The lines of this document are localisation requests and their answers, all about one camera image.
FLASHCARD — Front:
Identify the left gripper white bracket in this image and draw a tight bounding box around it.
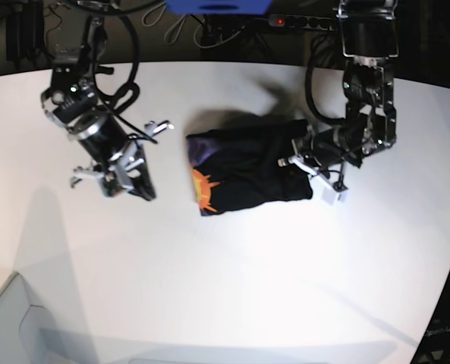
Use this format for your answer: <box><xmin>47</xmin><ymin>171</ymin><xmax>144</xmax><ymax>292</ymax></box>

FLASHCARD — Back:
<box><xmin>278</xmin><ymin>134</ymin><xmax>348</xmax><ymax>205</ymax></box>

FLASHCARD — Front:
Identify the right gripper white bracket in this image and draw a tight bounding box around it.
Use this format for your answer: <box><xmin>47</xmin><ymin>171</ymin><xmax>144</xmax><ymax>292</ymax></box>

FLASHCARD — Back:
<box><xmin>68</xmin><ymin>119</ymin><xmax>156</xmax><ymax>201</ymax></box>

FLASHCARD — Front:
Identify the black t-shirt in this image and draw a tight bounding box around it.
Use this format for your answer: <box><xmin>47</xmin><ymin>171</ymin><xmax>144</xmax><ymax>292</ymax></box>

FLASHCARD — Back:
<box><xmin>186</xmin><ymin>118</ymin><xmax>313</xmax><ymax>217</ymax></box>

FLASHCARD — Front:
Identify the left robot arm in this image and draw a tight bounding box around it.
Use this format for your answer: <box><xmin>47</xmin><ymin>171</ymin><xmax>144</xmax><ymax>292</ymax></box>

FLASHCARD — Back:
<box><xmin>278</xmin><ymin>1</ymin><xmax>398</xmax><ymax>205</ymax></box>

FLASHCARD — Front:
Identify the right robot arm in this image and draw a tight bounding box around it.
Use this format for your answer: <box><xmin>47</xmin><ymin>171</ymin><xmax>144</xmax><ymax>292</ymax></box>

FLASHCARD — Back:
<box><xmin>40</xmin><ymin>1</ymin><xmax>174</xmax><ymax>201</ymax></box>

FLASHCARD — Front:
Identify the black power strip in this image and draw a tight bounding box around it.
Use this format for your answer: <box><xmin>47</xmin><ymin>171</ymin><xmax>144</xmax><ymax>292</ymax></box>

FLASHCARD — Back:
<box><xmin>268</xmin><ymin>14</ymin><xmax>336</xmax><ymax>31</ymax></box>

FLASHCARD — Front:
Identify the blue box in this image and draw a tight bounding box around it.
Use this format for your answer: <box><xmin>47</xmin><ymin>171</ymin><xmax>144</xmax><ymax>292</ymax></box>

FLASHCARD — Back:
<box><xmin>166</xmin><ymin>0</ymin><xmax>272</xmax><ymax>14</ymax></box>

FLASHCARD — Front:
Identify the white tray corner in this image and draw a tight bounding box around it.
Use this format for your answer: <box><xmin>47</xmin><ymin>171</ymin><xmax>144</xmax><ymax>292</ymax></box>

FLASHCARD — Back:
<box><xmin>0</xmin><ymin>271</ymin><xmax>96</xmax><ymax>364</ymax></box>

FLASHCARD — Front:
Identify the black device on floor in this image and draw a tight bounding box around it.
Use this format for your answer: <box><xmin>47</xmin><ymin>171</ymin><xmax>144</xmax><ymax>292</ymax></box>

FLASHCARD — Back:
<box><xmin>5</xmin><ymin>1</ymin><xmax>44</xmax><ymax>68</ymax></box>

